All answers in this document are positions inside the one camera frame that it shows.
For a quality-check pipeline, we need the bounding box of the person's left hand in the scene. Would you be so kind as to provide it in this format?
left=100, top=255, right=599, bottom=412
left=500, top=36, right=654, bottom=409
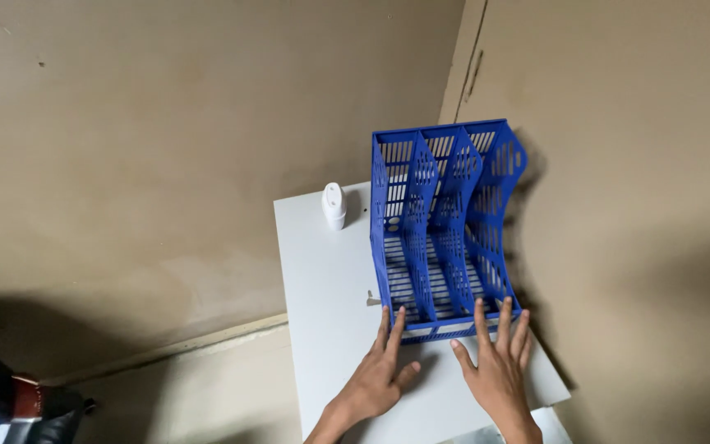
left=329, top=305, right=422, bottom=430

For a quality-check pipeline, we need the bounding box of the black bag with brown band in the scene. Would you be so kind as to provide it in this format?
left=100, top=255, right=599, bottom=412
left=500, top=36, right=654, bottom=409
left=0, top=338, right=98, bottom=444

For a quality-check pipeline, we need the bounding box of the small white plastic bottle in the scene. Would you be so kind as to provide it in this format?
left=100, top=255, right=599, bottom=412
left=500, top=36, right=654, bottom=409
left=321, top=182, right=348, bottom=231

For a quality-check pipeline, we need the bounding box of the person's right hand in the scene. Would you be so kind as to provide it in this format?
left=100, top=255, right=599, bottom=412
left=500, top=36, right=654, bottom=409
left=450, top=296, right=541, bottom=434

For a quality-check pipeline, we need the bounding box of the blue plastic file rack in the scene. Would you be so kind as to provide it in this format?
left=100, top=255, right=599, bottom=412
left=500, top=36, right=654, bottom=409
left=370, top=118, right=528, bottom=345

